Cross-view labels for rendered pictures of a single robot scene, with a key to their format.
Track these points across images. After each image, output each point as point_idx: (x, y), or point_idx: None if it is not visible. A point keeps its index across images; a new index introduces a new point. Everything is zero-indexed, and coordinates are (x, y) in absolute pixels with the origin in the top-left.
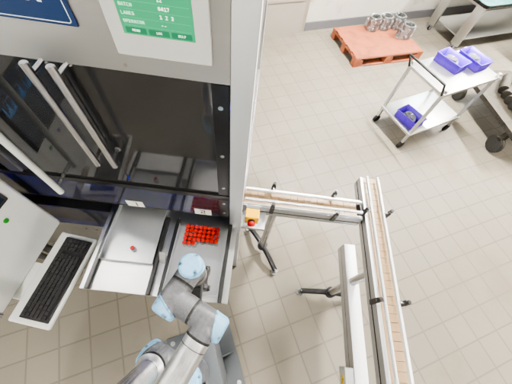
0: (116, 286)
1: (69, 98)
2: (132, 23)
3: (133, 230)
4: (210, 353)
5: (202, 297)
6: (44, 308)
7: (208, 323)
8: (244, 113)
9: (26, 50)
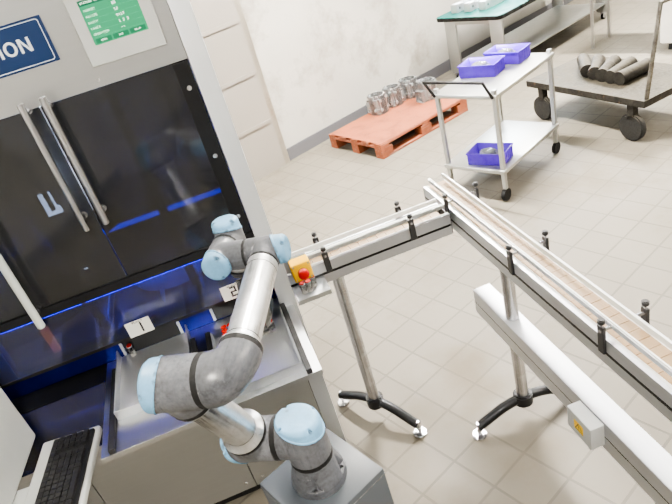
0: (154, 431)
1: (58, 127)
2: (100, 34)
3: None
4: (334, 442)
5: (283, 381)
6: None
7: (264, 238)
8: (211, 83)
9: (15, 105)
